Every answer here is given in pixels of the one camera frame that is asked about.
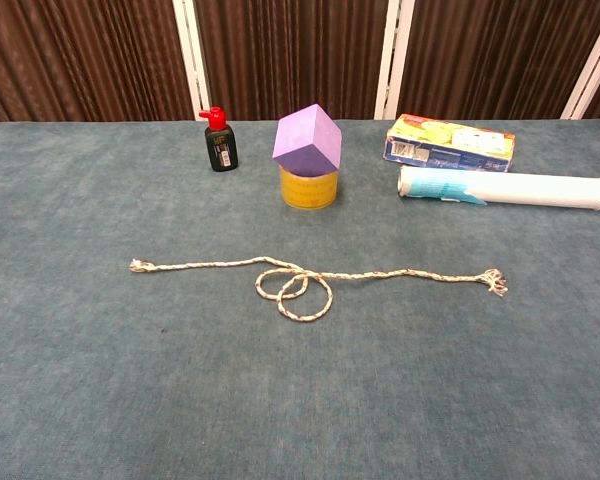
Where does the white braided rope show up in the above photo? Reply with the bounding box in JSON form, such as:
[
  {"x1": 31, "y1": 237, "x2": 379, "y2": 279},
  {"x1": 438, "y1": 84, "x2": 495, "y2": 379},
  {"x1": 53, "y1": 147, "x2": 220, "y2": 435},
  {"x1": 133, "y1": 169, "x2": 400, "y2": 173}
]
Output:
[{"x1": 128, "y1": 255, "x2": 509, "y2": 323}]

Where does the yellow tape roll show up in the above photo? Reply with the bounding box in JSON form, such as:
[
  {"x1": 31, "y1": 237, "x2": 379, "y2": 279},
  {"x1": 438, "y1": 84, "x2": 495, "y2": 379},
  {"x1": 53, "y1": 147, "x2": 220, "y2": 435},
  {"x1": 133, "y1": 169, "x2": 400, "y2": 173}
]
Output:
[{"x1": 278, "y1": 166, "x2": 340, "y2": 210}]

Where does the purple foam cube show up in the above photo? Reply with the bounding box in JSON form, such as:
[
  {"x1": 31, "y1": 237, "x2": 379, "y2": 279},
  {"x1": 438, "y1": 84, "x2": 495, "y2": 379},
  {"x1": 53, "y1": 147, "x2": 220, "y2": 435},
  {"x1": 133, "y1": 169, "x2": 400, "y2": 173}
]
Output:
[{"x1": 272, "y1": 103, "x2": 343, "y2": 178}]

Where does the black ink bottle red cap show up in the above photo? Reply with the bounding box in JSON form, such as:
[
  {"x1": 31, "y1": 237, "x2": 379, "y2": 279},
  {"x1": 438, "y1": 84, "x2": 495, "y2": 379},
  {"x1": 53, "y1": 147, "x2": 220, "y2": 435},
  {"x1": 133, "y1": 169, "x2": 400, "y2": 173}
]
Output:
[{"x1": 198, "y1": 105, "x2": 241, "y2": 173}]

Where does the yellow blue cardboard box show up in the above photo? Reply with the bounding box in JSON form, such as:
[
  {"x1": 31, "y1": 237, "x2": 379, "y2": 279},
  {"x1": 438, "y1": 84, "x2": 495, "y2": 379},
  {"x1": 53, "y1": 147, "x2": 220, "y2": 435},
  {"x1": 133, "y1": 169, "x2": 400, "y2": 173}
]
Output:
[{"x1": 383, "y1": 113, "x2": 517, "y2": 173}]

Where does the blue grey table cloth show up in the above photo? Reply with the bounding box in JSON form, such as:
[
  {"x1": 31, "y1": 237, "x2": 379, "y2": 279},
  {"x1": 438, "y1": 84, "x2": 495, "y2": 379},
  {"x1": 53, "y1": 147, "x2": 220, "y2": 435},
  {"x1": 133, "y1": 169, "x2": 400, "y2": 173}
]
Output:
[{"x1": 0, "y1": 118, "x2": 600, "y2": 480}]

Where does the white plastic wrap roll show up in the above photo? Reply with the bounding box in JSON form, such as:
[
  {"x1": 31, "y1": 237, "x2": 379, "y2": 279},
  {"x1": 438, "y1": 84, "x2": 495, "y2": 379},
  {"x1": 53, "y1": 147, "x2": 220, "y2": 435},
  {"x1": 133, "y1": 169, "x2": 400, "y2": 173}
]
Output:
[{"x1": 397, "y1": 165, "x2": 600, "y2": 212}]

